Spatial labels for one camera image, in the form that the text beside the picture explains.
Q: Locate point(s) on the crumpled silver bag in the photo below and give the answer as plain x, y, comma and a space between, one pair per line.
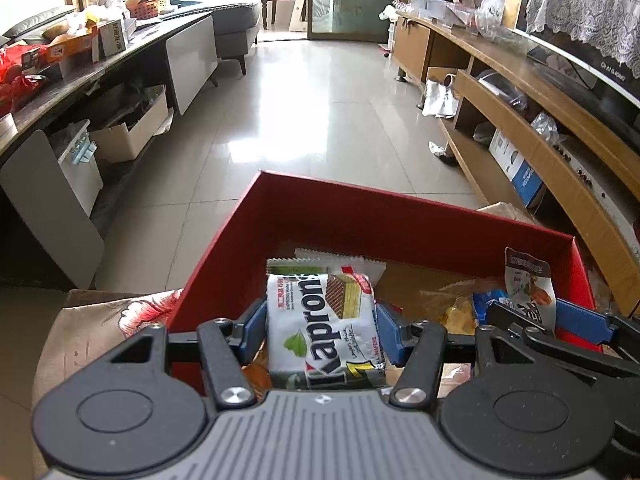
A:
442, 152

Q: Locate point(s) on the small white box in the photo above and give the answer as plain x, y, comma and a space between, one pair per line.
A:
112, 35

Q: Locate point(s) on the blue white carton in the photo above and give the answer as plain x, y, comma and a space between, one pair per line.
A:
515, 165

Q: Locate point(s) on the grey sofa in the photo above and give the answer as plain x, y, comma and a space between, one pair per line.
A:
235, 30

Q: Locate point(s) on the flat screen television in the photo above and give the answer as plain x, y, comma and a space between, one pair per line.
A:
600, 90

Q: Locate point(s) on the white storage bin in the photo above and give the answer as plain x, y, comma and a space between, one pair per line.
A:
80, 180

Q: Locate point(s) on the clear plastic bag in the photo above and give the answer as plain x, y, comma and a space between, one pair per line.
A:
492, 15

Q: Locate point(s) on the wooden media cabinet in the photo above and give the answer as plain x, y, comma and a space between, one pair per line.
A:
550, 90

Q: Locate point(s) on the red cardboard box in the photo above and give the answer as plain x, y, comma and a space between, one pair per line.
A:
350, 220

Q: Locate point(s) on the red bags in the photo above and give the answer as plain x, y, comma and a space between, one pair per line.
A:
17, 80

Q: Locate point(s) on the white green wafer packet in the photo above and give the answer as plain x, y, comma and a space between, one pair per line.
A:
320, 340

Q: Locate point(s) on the dark long desk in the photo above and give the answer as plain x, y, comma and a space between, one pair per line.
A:
125, 55

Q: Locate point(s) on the white shopping bag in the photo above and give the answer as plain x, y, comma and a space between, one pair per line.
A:
440, 97

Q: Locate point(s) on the open white cardboard box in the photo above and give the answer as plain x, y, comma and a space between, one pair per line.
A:
130, 135

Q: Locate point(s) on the beige floral tablecloth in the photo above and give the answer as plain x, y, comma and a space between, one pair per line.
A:
100, 320

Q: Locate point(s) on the long grey red packet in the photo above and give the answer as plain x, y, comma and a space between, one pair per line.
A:
345, 262

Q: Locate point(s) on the silver date snack packet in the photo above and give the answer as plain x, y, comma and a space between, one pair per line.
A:
530, 280

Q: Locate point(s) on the gold snack packet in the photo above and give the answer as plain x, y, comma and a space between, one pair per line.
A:
457, 317

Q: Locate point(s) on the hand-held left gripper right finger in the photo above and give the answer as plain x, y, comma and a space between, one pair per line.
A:
387, 335

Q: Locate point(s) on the white lace cloth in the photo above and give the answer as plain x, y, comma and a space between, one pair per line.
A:
585, 0

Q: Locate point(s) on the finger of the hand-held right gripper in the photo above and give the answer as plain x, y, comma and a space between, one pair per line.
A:
510, 317
585, 322

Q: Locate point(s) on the glass sliding door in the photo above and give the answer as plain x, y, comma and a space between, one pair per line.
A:
355, 0

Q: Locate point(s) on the blue sausage packet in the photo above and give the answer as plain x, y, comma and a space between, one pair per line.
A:
487, 300

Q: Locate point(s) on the white cabinet door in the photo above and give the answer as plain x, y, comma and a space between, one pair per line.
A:
50, 200
192, 60

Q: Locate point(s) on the white audio device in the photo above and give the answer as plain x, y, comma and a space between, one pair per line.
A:
595, 180

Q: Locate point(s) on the red snack packet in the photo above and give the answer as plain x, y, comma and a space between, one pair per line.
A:
257, 377

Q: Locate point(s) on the orange woven basket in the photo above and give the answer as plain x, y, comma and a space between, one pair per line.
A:
147, 7

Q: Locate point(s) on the yellow cardboard box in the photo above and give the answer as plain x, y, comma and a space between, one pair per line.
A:
70, 45

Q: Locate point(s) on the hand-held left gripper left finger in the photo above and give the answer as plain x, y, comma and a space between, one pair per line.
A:
255, 330

